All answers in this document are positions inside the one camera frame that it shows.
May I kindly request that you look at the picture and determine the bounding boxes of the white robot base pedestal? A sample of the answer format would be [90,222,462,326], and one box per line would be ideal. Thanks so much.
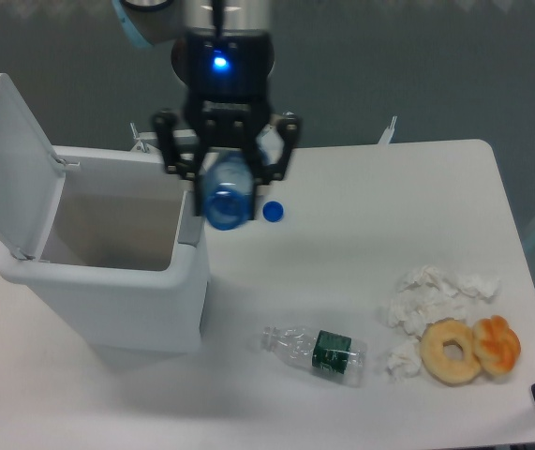
[128,37,399,154]

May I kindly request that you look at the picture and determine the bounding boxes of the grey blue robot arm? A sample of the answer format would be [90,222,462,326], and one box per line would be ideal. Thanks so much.
[112,1,301,231]

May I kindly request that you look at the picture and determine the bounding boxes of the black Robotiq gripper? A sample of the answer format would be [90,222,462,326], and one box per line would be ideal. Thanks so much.
[151,28,302,220]

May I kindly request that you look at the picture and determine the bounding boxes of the plain ring donut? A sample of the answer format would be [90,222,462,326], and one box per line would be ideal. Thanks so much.
[420,319,482,385]

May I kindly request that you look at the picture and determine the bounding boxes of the orange glazed twisted bun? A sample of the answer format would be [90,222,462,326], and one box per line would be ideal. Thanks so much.
[472,315,521,377]

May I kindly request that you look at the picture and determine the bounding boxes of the clear bottle green label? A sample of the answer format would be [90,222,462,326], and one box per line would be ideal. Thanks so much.
[260,326,366,388]

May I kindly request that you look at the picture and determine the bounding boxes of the large crumpled white tissue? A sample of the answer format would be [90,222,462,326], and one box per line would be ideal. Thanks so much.
[384,265,501,338]

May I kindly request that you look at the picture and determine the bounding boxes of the small crumpled white tissue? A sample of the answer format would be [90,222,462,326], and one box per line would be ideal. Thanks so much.
[386,337,422,383]

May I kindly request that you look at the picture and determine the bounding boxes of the blue bottle cap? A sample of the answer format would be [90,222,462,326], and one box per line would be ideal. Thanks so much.
[262,201,285,223]

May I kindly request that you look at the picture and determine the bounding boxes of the white trash can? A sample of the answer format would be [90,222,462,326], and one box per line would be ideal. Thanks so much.
[0,146,210,353]

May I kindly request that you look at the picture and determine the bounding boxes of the white trash can lid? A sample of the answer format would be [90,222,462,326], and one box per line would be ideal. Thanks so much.
[0,73,81,261]

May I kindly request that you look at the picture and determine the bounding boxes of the blue plastic bottle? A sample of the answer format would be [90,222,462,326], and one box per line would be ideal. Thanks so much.
[202,148,266,231]

